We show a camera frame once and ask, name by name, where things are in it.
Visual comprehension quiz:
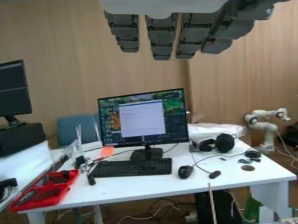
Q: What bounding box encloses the lit computer monitor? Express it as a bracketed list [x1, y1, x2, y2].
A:
[97, 88, 191, 162]

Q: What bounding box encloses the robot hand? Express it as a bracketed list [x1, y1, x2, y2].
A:
[98, 0, 285, 61]

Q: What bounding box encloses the orange paper note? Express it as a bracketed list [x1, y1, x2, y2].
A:
[100, 145, 116, 158]

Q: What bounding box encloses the small white jointed device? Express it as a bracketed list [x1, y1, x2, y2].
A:
[243, 107, 292, 152]

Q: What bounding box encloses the black keyboard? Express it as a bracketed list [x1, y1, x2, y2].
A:
[88, 157, 173, 179]

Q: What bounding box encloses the white desk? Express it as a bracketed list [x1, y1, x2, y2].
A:
[17, 133, 298, 224]
[0, 139, 56, 212]

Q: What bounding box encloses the black case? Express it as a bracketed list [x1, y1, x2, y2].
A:
[0, 122, 48, 158]

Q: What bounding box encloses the black mouse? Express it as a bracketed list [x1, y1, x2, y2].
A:
[177, 164, 195, 180]

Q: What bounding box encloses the dark computer monitor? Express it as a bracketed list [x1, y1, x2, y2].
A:
[0, 59, 33, 129]

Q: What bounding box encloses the red tray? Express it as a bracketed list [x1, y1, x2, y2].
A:
[8, 184, 72, 213]
[37, 169, 81, 192]

